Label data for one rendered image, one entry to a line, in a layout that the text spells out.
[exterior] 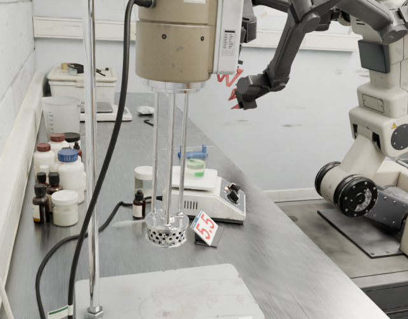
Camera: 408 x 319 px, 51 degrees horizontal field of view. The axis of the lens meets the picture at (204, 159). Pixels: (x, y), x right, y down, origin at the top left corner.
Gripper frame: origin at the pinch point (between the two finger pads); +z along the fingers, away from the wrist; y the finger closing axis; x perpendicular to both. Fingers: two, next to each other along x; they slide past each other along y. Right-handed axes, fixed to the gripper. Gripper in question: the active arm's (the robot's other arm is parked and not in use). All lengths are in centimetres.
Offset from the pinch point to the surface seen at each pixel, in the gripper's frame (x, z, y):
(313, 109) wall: 120, 52, -3
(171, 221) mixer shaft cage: -79, -60, 33
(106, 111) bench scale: -30, 42, -15
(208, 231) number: -57, -39, 38
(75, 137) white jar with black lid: -60, 10, 1
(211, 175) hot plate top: -47, -33, 26
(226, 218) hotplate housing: -49, -37, 37
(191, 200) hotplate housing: -55, -34, 31
